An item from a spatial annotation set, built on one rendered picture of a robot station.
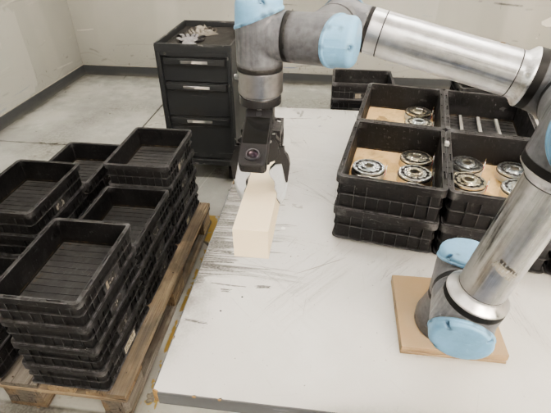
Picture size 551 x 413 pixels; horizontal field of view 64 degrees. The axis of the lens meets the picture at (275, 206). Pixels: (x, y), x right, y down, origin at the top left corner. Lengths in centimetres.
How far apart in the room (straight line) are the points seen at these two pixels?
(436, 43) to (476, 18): 399
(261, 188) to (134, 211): 134
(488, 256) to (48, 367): 142
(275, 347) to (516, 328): 59
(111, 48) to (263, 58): 455
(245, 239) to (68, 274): 104
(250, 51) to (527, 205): 47
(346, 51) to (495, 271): 43
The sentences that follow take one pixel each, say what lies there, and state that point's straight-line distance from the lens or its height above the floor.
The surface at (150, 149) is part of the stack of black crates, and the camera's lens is 240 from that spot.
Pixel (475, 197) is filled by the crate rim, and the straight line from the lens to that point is 125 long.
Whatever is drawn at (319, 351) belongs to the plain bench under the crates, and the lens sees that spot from 107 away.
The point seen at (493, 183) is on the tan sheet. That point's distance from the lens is 153.
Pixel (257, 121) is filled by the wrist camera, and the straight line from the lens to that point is 74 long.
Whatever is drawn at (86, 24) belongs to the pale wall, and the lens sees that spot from 526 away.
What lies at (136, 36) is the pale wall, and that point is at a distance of 506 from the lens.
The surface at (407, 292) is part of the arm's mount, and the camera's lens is 120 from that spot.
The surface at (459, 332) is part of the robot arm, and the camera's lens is 88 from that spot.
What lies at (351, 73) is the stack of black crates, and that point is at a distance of 324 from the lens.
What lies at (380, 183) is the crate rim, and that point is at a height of 92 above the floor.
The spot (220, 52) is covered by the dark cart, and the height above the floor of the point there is 86.
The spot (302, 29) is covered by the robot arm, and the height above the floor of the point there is 140.
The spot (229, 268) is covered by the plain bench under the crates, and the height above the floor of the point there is 70.
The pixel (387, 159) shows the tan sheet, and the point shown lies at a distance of 156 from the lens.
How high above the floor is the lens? 155
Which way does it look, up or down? 35 degrees down
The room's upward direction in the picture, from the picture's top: straight up
